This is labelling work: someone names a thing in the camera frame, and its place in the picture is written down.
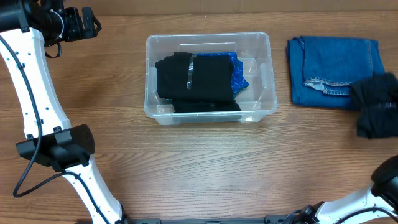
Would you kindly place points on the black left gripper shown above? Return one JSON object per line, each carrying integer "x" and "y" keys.
{"x": 86, "y": 22}

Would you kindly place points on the black garment with stripe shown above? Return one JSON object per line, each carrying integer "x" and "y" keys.
{"x": 182, "y": 106}

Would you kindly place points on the sparkly blue green fabric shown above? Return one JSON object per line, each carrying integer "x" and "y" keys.
{"x": 238, "y": 82}

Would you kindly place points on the blue denim jeans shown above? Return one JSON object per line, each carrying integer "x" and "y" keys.
{"x": 322, "y": 69}

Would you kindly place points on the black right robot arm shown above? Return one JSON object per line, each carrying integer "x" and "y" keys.
{"x": 377, "y": 200}

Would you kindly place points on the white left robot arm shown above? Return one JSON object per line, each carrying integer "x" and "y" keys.
{"x": 28, "y": 27}

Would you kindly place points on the clear plastic storage bin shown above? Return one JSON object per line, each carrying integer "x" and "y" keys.
{"x": 253, "y": 49}

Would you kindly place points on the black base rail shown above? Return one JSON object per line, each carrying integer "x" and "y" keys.
{"x": 268, "y": 219}

